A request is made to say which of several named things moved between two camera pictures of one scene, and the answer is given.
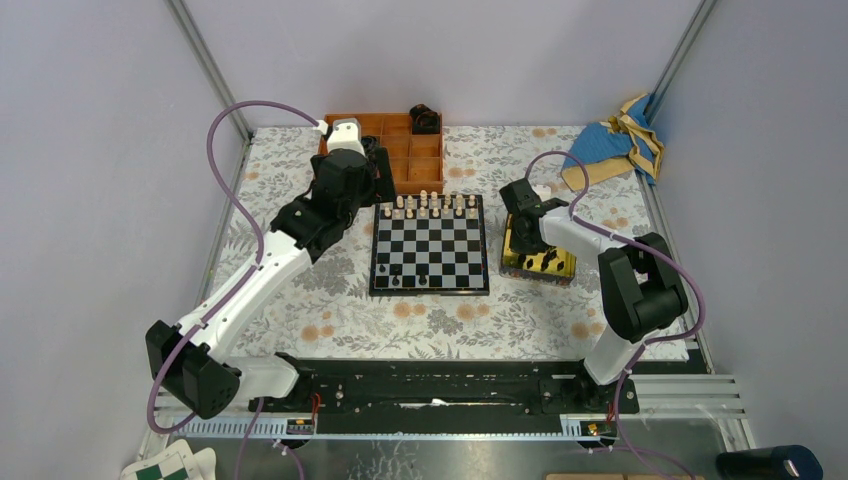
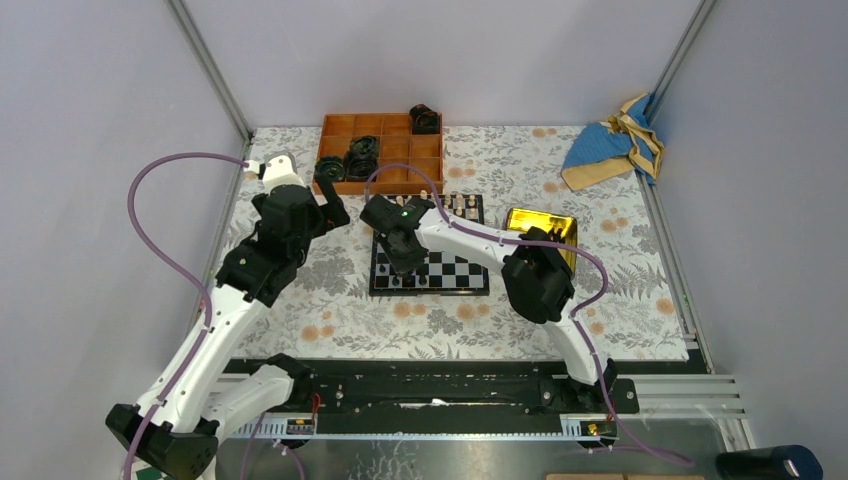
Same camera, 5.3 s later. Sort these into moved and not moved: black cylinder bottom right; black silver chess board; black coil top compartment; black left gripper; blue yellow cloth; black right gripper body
Moved: black right gripper body; black left gripper
Not moved: black cylinder bottom right; blue yellow cloth; black coil top compartment; black silver chess board
